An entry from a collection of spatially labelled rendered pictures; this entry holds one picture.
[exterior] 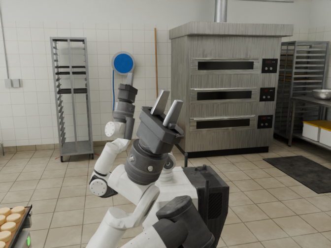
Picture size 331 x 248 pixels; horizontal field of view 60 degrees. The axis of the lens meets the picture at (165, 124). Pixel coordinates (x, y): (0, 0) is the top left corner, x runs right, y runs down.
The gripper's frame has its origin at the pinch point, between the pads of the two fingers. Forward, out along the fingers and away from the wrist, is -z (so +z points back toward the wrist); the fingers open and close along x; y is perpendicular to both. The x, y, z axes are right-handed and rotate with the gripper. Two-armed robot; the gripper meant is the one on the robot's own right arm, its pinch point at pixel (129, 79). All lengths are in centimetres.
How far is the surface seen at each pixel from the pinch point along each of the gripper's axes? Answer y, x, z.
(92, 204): 97, -168, 104
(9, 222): 29, 22, 65
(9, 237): 23, 28, 68
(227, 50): -4, -301, -122
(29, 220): 29, 11, 67
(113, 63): 179, -303, -89
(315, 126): -149, -392, -40
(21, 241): 25, 18, 73
